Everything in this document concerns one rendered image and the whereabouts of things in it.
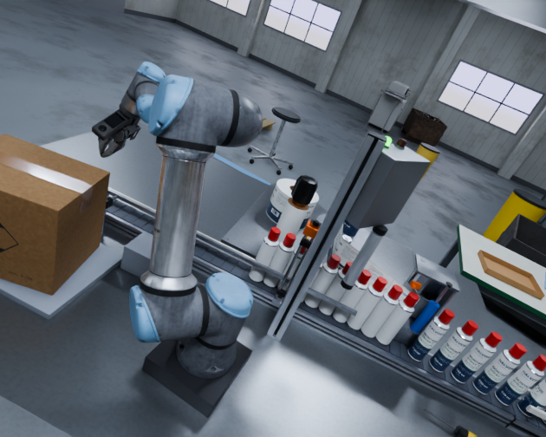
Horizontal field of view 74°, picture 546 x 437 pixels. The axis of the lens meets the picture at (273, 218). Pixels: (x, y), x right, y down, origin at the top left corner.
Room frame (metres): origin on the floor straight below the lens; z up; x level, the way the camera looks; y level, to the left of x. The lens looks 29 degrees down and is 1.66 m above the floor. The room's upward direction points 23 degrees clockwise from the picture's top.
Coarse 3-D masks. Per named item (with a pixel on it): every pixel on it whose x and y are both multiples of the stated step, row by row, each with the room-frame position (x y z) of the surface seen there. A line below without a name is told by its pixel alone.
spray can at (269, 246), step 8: (272, 232) 0.98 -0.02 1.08; (280, 232) 0.99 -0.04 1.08; (264, 240) 0.98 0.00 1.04; (272, 240) 0.98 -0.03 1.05; (264, 248) 0.97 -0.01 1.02; (272, 248) 0.97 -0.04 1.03; (264, 256) 0.97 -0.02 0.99; (272, 256) 0.98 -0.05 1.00; (264, 264) 0.97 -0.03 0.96; (256, 272) 0.97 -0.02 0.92; (264, 272) 0.98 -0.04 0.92; (256, 280) 0.97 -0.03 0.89
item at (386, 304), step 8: (392, 288) 0.96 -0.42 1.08; (400, 288) 0.96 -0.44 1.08; (384, 296) 0.95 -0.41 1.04; (392, 296) 0.94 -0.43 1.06; (376, 304) 0.96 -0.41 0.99; (384, 304) 0.94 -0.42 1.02; (392, 304) 0.93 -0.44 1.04; (376, 312) 0.94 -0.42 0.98; (384, 312) 0.93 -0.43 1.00; (368, 320) 0.95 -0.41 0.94; (376, 320) 0.93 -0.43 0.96; (384, 320) 0.93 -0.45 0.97; (368, 328) 0.94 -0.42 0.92; (376, 328) 0.93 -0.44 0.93; (368, 336) 0.93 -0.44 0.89
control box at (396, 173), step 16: (384, 160) 0.81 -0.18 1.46; (400, 160) 0.82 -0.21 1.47; (416, 160) 0.87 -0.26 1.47; (368, 176) 0.82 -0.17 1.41; (384, 176) 0.80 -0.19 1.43; (400, 176) 0.84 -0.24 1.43; (416, 176) 0.90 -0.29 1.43; (368, 192) 0.81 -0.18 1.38; (384, 192) 0.82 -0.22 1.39; (400, 192) 0.88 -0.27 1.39; (352, 208) 0.82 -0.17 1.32; (368, 208) 0.80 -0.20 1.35; (384, 208) 0.85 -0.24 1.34; (400, 208) 0.92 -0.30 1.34; (352, 224) 0.81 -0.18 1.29; (368, 224) 0.83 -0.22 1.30; (384, 224) 0.89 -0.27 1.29
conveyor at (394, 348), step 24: (120, 216) 1.02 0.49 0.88; (144, 216) 1.07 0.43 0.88; (216, 264) 0.98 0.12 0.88; (240, 264) 1.03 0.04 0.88; (264, 288) 0.96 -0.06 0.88; (312, 312) 0.94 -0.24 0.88; (360, 336) 0.92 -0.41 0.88; (408, 360) 0.91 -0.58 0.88; (456, 384) 0.89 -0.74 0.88; (504, 408) 0.87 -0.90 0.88
